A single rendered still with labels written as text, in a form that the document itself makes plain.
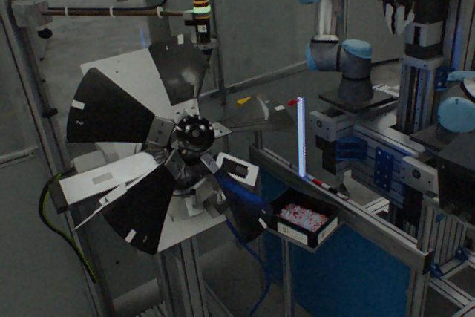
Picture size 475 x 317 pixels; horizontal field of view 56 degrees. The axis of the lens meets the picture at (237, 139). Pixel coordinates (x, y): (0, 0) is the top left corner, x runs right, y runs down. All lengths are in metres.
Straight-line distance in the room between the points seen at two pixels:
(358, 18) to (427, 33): 3.49
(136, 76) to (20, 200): 0.77
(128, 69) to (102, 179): 0.45
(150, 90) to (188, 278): 0.71
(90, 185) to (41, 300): 1.10
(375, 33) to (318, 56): 3.49
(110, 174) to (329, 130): 0.91
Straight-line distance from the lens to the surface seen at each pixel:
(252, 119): 1.44
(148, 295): 2.57
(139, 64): 1.68
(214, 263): 2.66
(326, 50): 1.90
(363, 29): 5.27
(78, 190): 1.39
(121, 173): 1.41
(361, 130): 1.91
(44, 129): 1.80
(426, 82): 1.80
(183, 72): 1.44
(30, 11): 1.61
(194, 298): 1.86
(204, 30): 1.28
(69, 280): 2.37
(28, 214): 2.12
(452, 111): 1.45
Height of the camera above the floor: 1.80
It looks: 28 degrees down
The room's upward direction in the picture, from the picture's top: 5 degrees counter-clockwise
